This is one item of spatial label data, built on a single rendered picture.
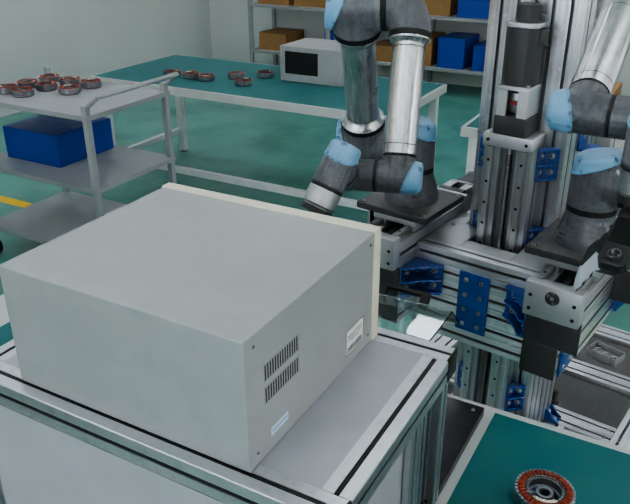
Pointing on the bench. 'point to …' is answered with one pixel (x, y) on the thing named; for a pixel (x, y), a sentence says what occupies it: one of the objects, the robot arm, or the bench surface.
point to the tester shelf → (409, 399)
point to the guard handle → (405, 291)
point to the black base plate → (457, 434)
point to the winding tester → (197, 315)
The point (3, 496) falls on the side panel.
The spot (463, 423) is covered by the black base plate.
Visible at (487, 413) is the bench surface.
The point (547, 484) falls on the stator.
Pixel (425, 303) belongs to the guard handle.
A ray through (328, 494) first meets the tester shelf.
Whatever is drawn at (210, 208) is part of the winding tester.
